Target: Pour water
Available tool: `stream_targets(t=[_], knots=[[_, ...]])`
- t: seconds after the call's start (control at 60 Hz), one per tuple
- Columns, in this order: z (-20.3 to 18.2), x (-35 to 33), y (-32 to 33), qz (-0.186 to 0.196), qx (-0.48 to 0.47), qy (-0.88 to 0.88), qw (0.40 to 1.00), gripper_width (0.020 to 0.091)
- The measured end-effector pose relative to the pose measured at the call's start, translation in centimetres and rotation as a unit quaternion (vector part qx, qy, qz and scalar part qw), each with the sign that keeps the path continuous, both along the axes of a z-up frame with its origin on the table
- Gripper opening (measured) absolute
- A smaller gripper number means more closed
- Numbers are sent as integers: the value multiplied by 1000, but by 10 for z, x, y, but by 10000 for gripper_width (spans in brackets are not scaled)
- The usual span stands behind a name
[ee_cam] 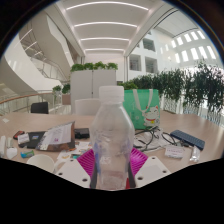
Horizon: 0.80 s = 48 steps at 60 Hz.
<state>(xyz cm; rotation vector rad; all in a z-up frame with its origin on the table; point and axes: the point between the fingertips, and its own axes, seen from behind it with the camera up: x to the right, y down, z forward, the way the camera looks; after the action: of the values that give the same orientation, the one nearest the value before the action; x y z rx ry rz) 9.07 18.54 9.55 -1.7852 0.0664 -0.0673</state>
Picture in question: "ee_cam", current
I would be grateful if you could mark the clear plastic water bottle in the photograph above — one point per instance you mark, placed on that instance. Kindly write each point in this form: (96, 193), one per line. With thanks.
(111, 140)

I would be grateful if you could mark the colourful sticker sheet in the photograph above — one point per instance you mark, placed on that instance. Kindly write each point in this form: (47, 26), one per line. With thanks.
(71, 154)

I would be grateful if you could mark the black notebook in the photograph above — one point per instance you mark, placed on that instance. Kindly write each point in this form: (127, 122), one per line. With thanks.
(33, 140)

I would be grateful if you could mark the black power adapter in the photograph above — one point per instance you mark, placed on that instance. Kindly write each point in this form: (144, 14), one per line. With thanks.
(81, 133)

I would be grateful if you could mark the small red and black box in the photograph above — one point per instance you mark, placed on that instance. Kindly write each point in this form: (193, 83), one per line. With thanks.
(18, 134)

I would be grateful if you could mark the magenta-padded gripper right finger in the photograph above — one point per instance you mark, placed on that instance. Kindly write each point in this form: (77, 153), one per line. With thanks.
(151, 170)

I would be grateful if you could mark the small planter with green plants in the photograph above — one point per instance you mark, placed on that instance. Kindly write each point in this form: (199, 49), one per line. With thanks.
(61, 89)

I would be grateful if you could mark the black chair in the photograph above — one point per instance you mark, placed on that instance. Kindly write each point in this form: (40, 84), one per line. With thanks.
(39, 107)

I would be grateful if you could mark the ceiling light strips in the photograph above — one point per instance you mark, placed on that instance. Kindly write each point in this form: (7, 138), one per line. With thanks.
(105, 24)

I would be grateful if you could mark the small white card box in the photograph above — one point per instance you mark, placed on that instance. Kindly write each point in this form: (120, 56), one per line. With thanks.
(23, 138)

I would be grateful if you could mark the clear plastic packet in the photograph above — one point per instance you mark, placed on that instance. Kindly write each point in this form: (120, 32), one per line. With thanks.
(195, 154)

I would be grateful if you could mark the white cabinet with plants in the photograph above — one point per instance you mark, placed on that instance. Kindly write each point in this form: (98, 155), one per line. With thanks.
(83, 86)

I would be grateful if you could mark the glass railing with wooden handrail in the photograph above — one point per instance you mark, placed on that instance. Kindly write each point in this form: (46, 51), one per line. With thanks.
(23, 97)

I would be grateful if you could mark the green tote bag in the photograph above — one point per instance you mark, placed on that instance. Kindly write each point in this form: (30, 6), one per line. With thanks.
(143, 108)

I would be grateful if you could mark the white chair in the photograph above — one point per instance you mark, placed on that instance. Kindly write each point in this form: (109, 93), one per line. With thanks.
(86, 106)

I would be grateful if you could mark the dark blue flat keyboard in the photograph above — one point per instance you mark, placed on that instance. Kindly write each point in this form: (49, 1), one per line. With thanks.
(187, 139)

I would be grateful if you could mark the brown booklet with white page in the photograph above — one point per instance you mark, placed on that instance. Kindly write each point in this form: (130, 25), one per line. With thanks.
(56, 136)

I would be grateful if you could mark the small teal tube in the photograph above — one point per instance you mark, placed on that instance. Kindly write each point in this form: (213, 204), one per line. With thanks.
(26, 154)

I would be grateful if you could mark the row of green plants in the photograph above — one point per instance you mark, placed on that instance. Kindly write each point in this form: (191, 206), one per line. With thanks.
(186, 86)

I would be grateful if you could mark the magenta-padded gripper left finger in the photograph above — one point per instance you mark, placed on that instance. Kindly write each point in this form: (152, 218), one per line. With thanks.
(72, 171)

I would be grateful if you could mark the white labelled packet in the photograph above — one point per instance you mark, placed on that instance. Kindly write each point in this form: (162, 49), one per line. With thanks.
(174, 152)

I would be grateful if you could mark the white paper slip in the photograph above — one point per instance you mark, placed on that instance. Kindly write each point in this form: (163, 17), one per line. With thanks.
(5, 120)

